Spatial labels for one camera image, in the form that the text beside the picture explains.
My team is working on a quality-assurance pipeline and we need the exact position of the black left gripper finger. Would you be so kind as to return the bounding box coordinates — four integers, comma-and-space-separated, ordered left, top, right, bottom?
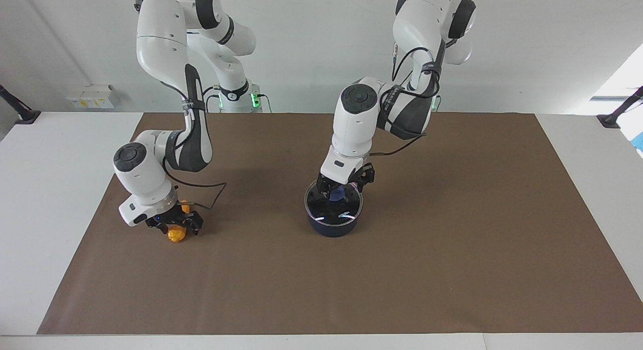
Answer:
316, 174, 334, 201
352, 163, 376, 193

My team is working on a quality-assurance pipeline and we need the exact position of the yellow toy corn cob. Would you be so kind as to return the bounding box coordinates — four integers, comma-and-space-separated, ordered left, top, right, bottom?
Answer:
167, 199, 192, 243

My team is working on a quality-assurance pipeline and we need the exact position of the glass lid with blue knob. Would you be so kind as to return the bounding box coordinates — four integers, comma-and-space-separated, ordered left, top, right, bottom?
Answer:
304, 178, 363, 225

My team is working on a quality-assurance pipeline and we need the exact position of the brown table mat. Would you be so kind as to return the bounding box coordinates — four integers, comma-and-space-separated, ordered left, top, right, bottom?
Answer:
38, 112, 643, 335

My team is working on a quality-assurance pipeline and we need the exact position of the black clamp stand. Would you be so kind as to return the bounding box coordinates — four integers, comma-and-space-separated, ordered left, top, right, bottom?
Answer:
0, 84, 41, 125
597, 86, 643, 129

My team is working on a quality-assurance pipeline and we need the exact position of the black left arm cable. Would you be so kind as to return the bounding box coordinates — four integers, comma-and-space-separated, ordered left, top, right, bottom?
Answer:
368, 43, 444, 157

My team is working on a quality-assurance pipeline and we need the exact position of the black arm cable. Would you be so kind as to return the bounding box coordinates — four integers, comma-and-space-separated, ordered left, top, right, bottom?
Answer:
161, 81, 228, 211
368, 43, 444, 157

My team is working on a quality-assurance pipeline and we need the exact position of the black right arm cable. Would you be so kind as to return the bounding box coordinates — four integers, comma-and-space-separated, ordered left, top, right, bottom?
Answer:
161, 81, 228, 211

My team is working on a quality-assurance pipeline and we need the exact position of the dark saucepan with purple handle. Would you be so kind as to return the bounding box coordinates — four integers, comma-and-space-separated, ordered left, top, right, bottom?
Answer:
304, 182, 363, 238

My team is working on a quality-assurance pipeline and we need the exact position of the white wall socket box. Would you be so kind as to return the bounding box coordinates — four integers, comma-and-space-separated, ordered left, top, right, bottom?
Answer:
65, 84, 121, 110

